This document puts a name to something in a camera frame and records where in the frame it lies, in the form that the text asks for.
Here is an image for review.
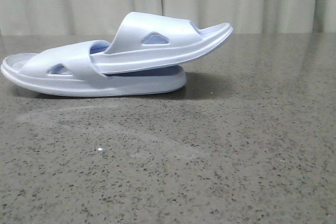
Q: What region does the light blue slipper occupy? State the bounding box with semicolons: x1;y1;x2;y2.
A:
90;12;233;74
1;40;186;97

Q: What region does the pale green curtain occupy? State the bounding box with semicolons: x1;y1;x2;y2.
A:
1;0;335;35

